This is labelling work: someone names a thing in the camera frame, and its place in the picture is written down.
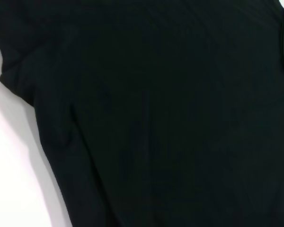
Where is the black shirt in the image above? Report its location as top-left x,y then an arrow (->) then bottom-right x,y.
0,0 -> 284,227

